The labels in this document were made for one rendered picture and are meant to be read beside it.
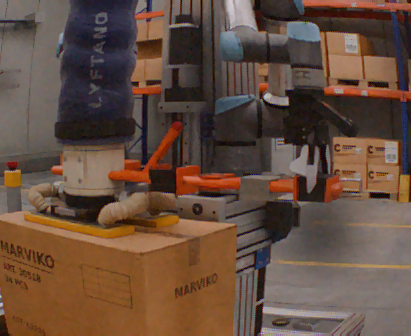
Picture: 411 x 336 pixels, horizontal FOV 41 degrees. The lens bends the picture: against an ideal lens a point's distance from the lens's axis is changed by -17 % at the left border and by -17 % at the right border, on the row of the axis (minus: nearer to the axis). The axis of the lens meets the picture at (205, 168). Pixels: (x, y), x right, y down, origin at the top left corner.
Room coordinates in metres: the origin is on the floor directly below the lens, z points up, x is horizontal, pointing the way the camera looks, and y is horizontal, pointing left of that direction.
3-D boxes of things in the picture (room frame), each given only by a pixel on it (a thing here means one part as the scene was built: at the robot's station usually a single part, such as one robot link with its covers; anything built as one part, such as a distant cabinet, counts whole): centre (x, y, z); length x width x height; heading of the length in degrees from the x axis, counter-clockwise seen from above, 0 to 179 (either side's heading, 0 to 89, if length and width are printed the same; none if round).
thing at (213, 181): (1.59, 0.05, 1.08); 0.93 x 0.30 x 0.04; 59
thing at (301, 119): (1.29, -0.21, 1.22); 0.09 x 0.08 x 0.12; 59
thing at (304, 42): (1.29, -0.22, 1.38); 0.09 x 0.08 x 0.11; 0
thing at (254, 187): (1.35, -0.12, 1.07); 0.07 x 0.07 x 0.04; 59
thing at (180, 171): (1.46, 0.07, 1.08); 0.10 x 0.08 x 0.06; 149
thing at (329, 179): (1.27, -0.23, 1.07); 0.08 x 0.07 x 0.05; 59
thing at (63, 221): (1.51, 0.33, 0.97); 0.34 x 0.10 x 0.05; 59
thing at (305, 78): (1.29, -0.22, 1.30); 0.08 x 0.08 x 0.05
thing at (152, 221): (1.67, 0.24, 0.97); 0.34 x 0.10 x 0.05; 59
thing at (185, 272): (1.58, 0.28, 0.75); 0.60 x 0.40 x 0.40; 59
